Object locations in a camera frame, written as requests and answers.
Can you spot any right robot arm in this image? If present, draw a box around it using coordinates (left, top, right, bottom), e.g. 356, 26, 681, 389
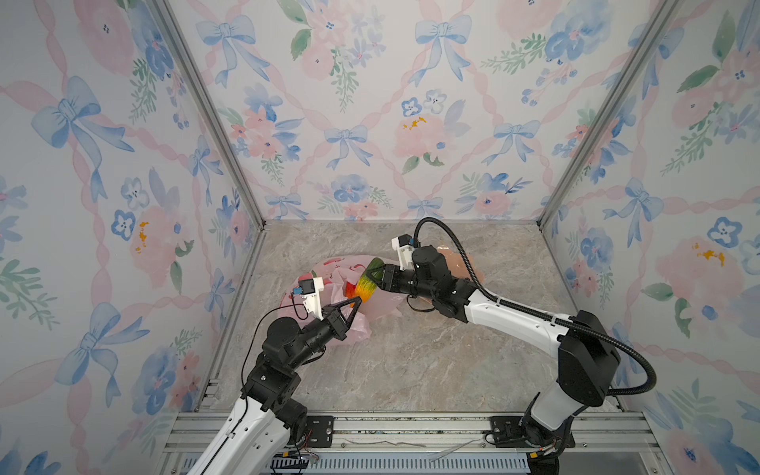
354, 245, 621, 448

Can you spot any left corner aluminium post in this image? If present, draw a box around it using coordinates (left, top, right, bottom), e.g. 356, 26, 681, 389
144, 0, 265, 230

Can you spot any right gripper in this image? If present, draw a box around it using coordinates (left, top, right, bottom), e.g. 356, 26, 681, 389
366, 261, 437, 302

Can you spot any pink plastic bag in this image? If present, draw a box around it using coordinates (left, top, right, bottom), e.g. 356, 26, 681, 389
278, 255, 406, 348

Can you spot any corner aluminium post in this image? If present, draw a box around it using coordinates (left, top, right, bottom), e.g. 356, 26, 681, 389
144, 0, 265, 230
536, 0, 681, 232

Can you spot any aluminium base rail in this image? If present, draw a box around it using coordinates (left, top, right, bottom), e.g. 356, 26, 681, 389
156, 412, 674, 474

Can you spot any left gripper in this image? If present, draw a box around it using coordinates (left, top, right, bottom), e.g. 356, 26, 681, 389
288, 296, 360, 372

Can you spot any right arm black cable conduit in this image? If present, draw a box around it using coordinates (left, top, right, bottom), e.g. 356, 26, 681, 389
412, 216, 658, 398

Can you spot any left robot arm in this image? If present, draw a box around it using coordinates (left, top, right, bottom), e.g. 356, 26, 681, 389
190, 297, 362, 474

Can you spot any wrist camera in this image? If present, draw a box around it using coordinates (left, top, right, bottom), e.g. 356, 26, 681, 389
392, 234, 415, 270
295, 276, 325, 321

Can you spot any pink fruit plate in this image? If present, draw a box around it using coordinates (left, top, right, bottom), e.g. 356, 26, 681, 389
437, 245, 472, 281

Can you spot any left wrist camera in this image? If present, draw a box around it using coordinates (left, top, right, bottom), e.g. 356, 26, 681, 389
295, 276, 325, 321

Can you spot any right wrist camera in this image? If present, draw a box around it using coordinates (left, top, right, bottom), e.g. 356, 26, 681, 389
392, 234, 415, 270

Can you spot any right corner aluminium post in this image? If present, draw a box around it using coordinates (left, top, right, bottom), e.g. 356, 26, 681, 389
536, 0, 681, 232

